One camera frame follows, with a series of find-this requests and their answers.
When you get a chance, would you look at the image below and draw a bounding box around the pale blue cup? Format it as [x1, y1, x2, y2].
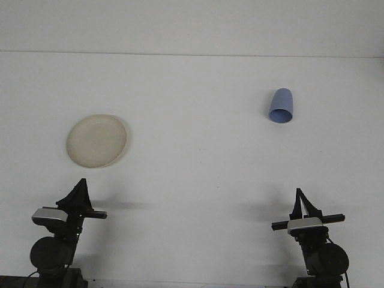
[268, 88, 294, 124]

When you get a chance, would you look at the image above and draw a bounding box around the pale round plate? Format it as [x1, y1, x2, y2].
[65, 113, 133, 169]

